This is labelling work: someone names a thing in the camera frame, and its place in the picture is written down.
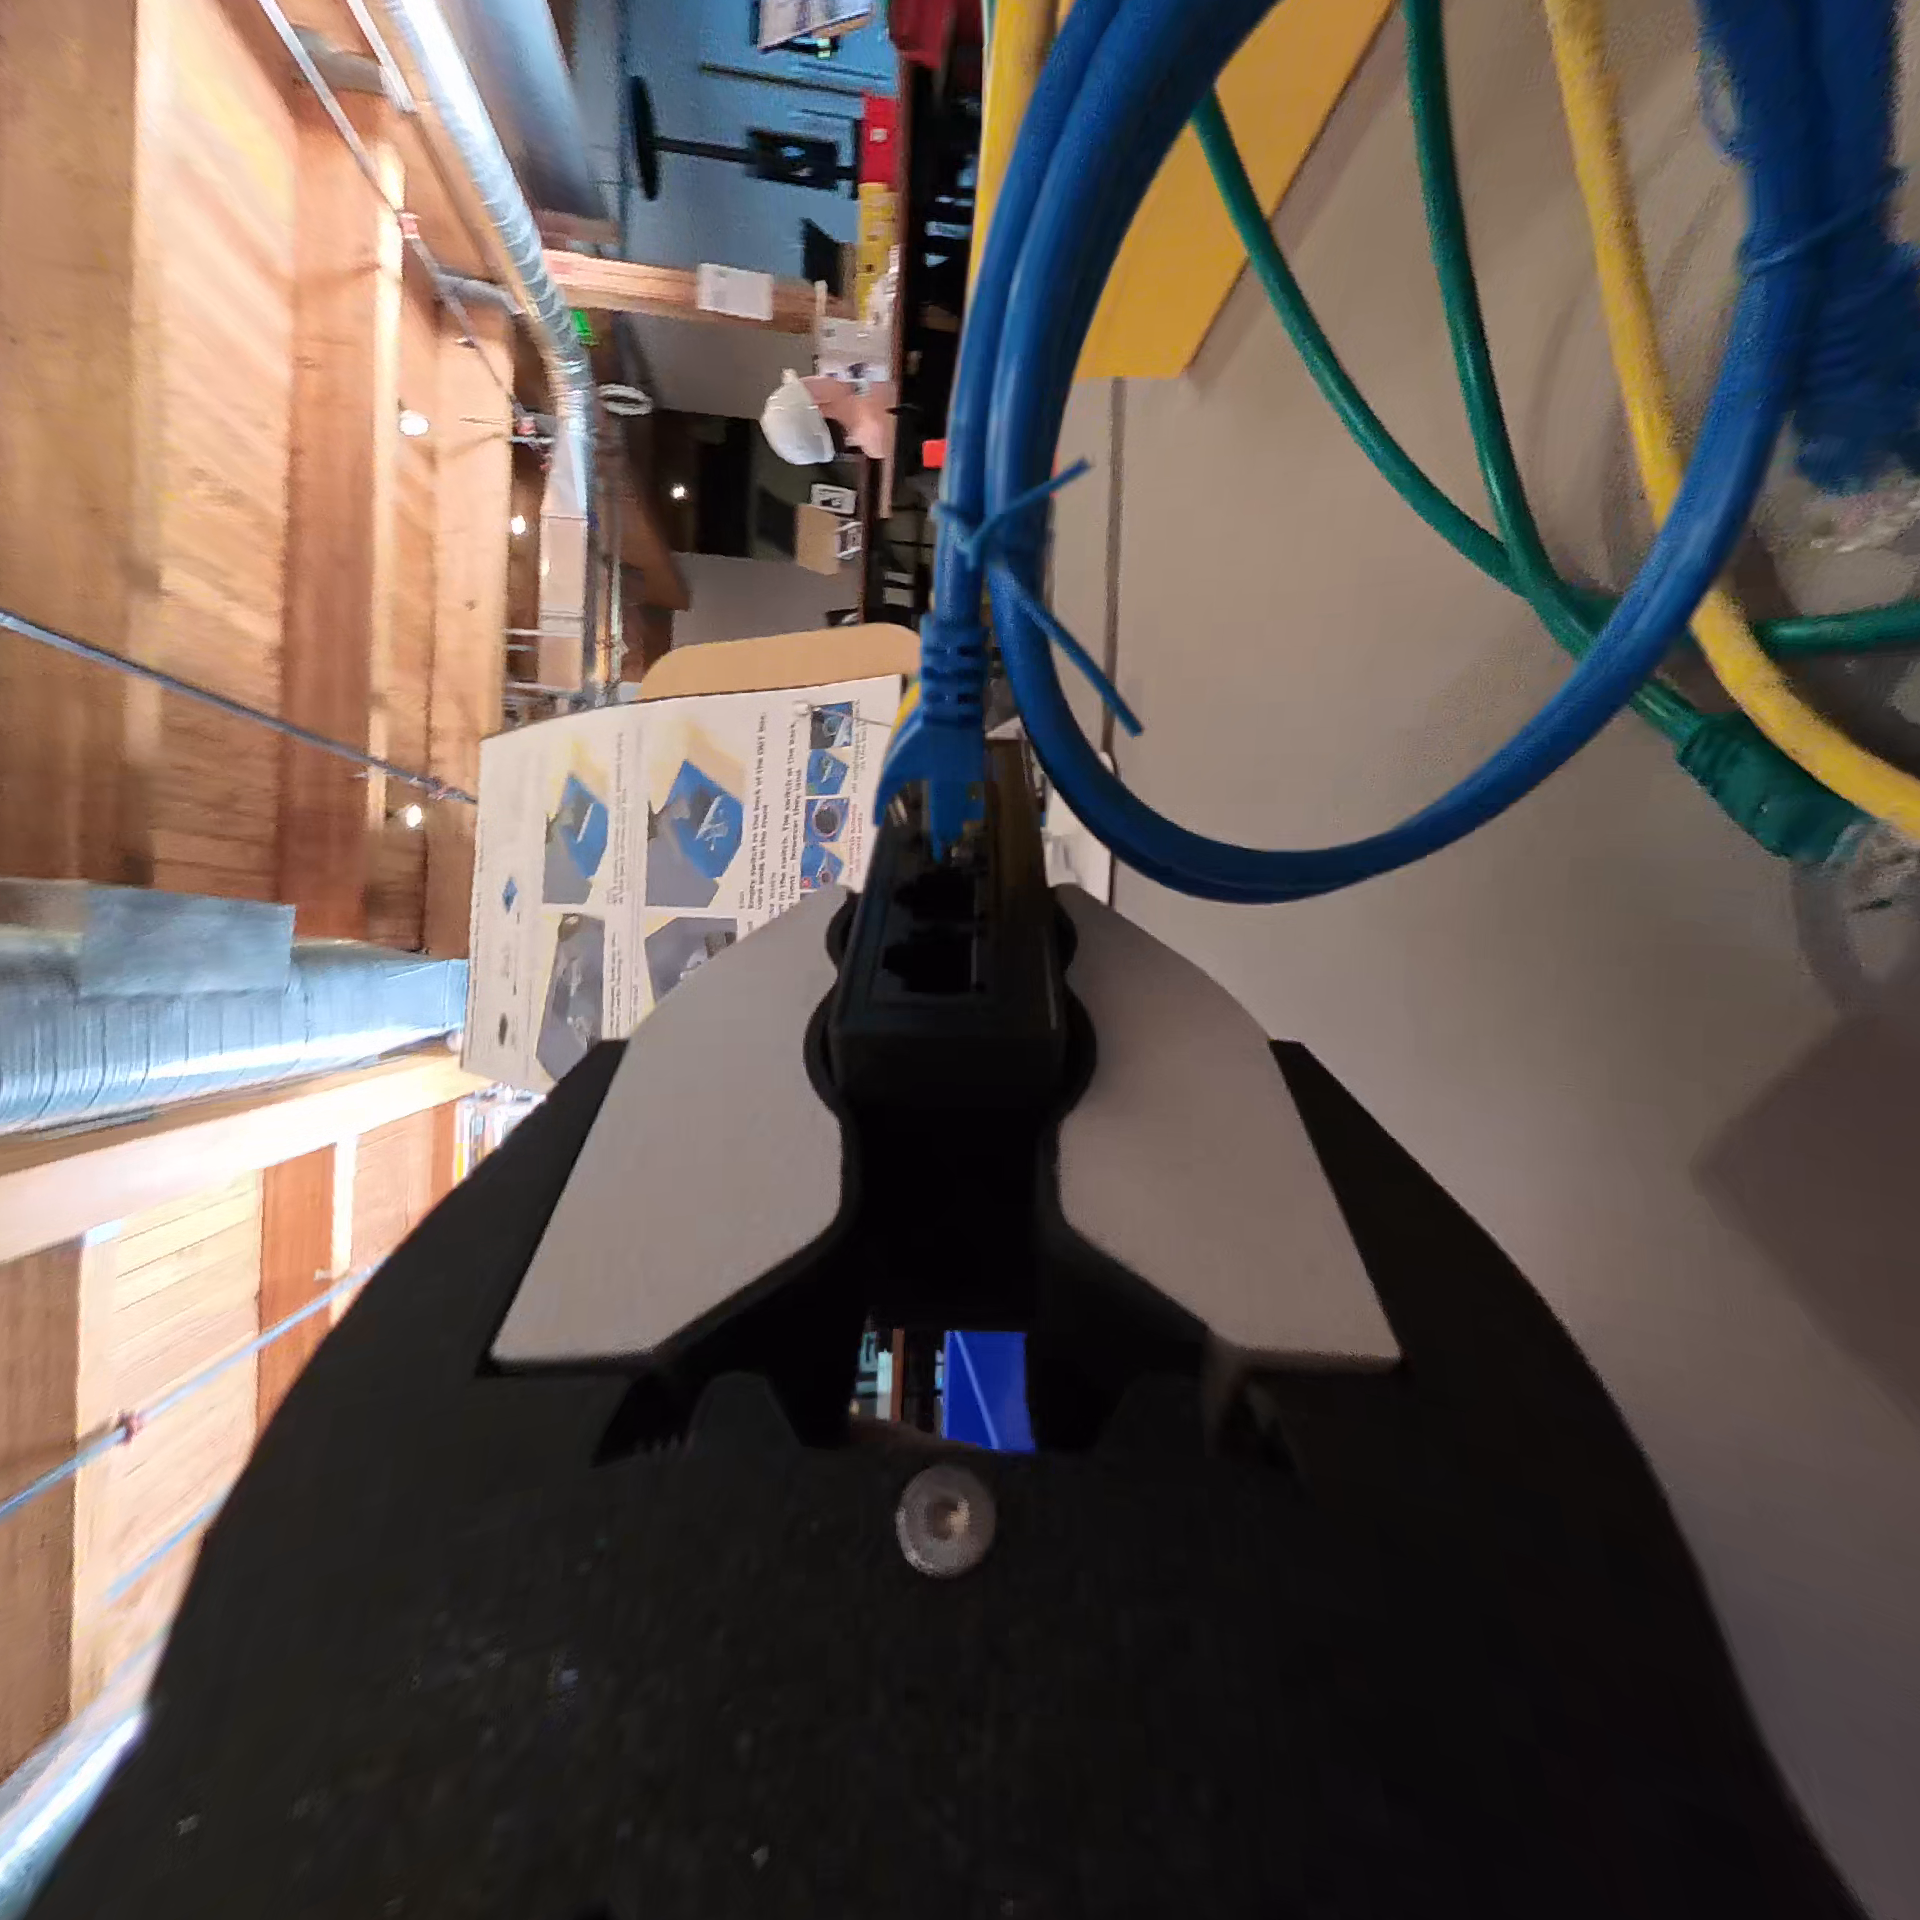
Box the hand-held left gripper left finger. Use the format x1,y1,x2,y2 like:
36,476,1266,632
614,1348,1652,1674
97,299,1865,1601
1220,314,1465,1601
492,885,858,1450

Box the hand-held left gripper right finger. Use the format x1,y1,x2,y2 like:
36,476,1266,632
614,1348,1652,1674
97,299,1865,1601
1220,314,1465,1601
1035,883,1403,1453

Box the black network switch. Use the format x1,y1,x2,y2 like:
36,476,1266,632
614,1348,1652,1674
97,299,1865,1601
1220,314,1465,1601
822,737,1089,1337

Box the blue storage bin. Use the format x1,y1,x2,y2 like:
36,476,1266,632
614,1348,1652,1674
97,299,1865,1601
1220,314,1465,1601
941,1330,1038,1451

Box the green ethernet cable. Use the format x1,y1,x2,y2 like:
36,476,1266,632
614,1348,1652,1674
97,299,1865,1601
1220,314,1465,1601
1190,0,1920,873

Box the yellow storage bin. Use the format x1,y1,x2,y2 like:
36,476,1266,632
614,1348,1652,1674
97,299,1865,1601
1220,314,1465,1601
1072,0,1401,381

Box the blue ethernet cable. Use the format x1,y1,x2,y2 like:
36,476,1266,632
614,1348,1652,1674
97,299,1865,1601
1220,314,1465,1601
873,0,1920,905

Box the yellow ethernet cable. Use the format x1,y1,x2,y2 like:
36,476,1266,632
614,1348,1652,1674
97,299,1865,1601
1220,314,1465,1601
966,0,1920,846

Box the printed instruction sheet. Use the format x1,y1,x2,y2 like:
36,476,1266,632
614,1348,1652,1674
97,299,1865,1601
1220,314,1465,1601
461,675,905,1086

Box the white rounded object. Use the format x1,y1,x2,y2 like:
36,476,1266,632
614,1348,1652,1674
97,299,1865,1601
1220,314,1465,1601
757,369,845,464

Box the metal ventilation duct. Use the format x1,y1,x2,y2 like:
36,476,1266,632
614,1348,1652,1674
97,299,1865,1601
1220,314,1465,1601
0,883,472,1133
368,0,601,707

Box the blue cable tie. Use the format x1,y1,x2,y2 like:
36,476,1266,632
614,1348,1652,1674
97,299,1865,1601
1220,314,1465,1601
937,458,1145,741

